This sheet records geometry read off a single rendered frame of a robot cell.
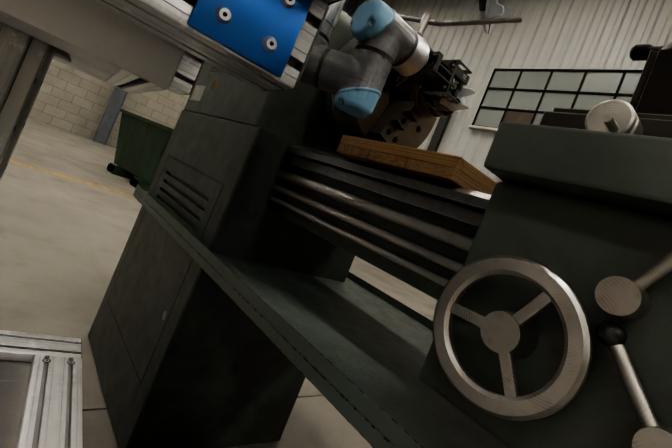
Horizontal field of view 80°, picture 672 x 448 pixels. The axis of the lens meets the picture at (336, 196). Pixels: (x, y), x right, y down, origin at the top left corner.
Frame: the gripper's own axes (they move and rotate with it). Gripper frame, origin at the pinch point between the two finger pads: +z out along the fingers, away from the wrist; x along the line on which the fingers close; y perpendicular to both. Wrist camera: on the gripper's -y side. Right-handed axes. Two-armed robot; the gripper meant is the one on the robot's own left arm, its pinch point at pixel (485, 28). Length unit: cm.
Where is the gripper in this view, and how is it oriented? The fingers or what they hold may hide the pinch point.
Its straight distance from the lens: 118.3
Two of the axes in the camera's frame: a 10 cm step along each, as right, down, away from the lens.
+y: 6.1, 2.4, -7.6
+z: -0.8, 9.7, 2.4
